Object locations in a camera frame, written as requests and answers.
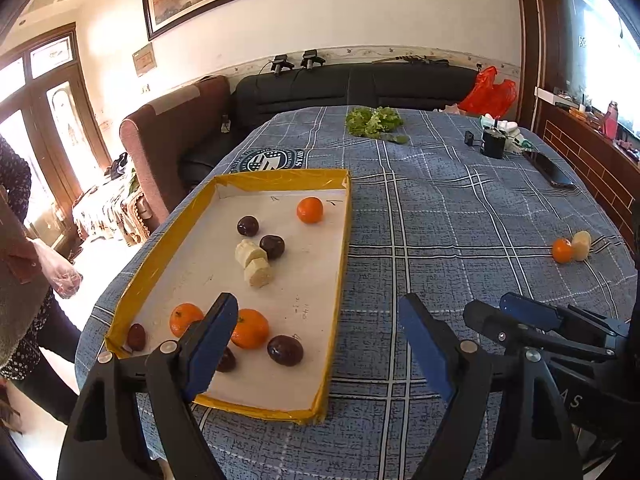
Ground orange tangerine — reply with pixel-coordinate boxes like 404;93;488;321
551;238;574;264

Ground pale banana chunk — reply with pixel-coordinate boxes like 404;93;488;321
572;231;592;261
244;258;273;288

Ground small red fruit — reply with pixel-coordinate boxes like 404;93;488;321
126;323;146;352

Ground dark red plum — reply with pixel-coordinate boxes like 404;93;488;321
267;335;304;366

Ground dark plum tray near edge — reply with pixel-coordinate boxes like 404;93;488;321
216;347;236;373

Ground tangerine in tray near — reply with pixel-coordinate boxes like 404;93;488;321
169;302;204;338

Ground tangerine in tray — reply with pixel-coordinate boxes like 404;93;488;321
296;197;324;224
169;302;204;338

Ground blue plaid tablecloth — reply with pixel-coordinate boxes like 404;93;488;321
74;105;639;480

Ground tangerine with leaf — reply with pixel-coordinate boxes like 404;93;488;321
231;309;270;350

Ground black smartphone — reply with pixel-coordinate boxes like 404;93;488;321
523;151;575;190

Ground wooden sideboard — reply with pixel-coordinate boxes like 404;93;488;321
534;87;639;249

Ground white plastic bag pile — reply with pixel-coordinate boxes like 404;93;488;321
480;114;537;154

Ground black cup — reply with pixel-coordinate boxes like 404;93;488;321
480;127;506;159

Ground small black device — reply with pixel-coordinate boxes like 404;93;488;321
464;130;475;146

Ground bystander person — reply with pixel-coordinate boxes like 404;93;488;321
1;141;80;425

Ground banana chunk in tray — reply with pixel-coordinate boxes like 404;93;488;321
234;240;268;269

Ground pink bottle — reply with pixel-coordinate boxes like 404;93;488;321
602;101;618;141

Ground tangerine in tray far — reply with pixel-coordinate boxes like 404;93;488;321
296;197;324;224

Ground red plastic bag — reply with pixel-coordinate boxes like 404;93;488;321
458;66;518;118

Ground dark plum in tray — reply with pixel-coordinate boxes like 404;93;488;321
236;216;260;237

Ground yellow rimmed white tray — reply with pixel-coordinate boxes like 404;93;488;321
104;169;352;425

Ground green lettuce leaves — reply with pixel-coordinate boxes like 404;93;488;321
345;107;409;144

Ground brown armchair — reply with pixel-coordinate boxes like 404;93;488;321
119;76;230;226

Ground black sofa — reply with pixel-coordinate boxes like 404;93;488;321
178;60;477;190

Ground wooden glass door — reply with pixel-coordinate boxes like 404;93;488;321
1;23;112;245

